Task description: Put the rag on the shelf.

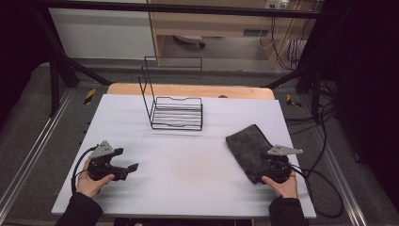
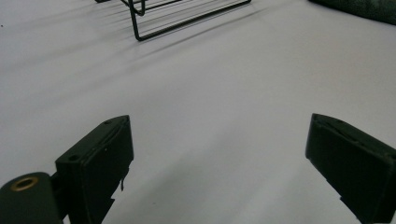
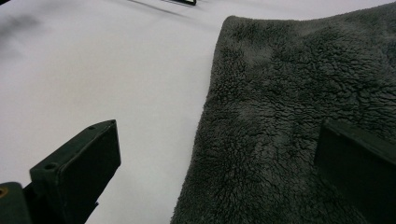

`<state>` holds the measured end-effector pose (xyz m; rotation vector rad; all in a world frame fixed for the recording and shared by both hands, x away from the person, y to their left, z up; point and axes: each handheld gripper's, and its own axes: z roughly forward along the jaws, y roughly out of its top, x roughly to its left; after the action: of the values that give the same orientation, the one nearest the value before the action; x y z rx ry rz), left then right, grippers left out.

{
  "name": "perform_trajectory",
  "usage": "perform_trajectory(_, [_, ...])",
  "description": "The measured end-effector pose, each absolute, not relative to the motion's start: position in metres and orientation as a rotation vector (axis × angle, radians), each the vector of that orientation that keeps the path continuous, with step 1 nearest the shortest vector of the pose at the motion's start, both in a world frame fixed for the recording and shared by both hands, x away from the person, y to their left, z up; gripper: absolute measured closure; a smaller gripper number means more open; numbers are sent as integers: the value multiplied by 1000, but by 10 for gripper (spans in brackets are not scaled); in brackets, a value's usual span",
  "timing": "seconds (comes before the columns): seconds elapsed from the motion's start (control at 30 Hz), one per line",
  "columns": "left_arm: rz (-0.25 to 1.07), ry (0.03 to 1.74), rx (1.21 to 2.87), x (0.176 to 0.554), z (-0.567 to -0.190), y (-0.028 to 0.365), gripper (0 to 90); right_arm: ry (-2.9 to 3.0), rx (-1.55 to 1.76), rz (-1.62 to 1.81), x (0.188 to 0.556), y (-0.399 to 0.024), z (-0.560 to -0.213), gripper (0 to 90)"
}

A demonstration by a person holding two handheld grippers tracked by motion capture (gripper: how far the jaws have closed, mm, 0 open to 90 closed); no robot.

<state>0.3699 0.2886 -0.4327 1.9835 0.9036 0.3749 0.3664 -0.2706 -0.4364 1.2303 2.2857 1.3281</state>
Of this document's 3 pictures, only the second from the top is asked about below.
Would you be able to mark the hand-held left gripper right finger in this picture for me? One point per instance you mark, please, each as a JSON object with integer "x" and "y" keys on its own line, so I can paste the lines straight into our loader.
{"x": 351, "y": 168}

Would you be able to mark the dark grey cloth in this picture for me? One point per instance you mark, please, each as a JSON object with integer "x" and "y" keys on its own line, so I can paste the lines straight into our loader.
{"x": 364, "y": 8}

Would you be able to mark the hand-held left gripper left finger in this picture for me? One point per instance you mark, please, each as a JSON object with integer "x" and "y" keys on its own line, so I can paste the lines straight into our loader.
{"x": 99, "y": 161}

